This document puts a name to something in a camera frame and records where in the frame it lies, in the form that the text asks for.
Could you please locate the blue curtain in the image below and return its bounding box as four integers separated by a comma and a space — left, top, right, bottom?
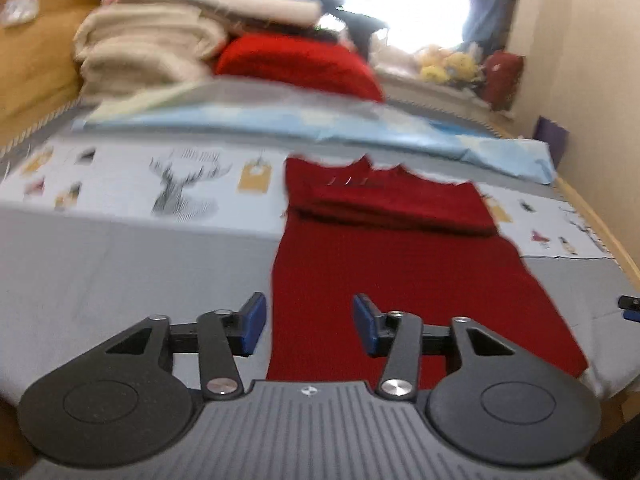
462, 0, 524, 54

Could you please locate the grey deer-print bed sheet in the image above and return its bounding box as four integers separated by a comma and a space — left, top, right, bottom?
0, 102, 640, 411

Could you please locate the grey window sill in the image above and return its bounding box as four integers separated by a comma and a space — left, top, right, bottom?
375, 67, 516, 122

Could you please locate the pale yellow plush toy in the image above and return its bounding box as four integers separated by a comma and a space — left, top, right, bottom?
419, 46, 453, 84

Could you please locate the light blue quilt cover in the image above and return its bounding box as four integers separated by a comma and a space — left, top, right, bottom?
72, 80, 558, 186

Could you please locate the white folded towel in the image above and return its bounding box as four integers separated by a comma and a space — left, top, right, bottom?
184, 0, 324, 27

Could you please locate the red folded blanket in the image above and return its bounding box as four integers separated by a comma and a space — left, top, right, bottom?
215, 34, 386, 103

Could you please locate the dark red cushion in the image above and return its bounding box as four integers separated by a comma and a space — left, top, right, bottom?
481, 50, 525, 112

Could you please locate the cream folded blanket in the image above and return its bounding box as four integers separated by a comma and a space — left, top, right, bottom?
74, 2, 232, 61
79, 45, 213, 105

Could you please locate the red knit sweater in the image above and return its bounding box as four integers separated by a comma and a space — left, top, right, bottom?
265, 155, 590, 391

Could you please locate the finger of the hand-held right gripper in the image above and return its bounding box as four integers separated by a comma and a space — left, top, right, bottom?
617, 295, 640, 322

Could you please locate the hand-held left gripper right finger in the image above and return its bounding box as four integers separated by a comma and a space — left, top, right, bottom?
352, 293, 521, 404

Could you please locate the tissue pack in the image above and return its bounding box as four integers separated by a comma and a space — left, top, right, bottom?
0, 0, 41, 28

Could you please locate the yellow bear plush toy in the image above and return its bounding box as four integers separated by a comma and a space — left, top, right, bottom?
445, 50, 484, 86

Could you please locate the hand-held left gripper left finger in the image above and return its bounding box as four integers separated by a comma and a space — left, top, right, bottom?
104, 292, 267, 402

